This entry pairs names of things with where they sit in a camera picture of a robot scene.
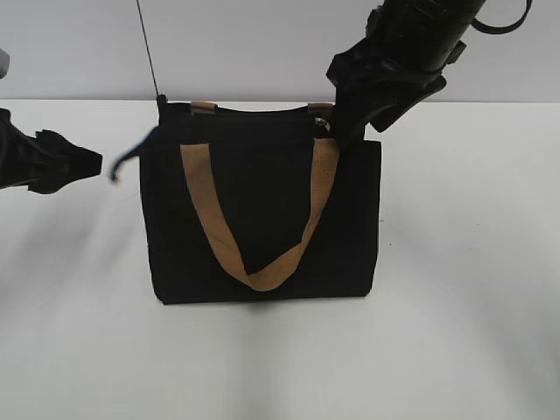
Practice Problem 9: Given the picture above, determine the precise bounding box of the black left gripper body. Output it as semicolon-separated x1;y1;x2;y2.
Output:
1;108;39;191

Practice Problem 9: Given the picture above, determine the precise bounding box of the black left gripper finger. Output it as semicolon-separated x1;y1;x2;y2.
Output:
24;168;95;194
35;129;102;175

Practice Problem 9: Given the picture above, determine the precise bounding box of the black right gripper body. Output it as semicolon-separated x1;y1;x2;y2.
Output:
366;3;466;74

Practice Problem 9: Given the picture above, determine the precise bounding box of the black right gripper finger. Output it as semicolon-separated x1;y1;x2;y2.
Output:
326;46;415;144
370;75;447;132

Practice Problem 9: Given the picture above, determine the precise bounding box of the black bag side strap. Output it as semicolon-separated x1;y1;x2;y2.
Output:
107;123;161;185

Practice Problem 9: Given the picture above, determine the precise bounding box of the black canvas tote bag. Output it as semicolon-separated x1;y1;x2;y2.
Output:
139;96;382;305

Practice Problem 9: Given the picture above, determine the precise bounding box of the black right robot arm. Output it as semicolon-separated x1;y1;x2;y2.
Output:
326;0;483;149

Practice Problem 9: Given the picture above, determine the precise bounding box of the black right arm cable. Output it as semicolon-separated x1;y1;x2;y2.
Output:
470;0;536;34

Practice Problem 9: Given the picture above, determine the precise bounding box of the tan front bag handle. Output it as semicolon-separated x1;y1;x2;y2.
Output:
180;138;340;292

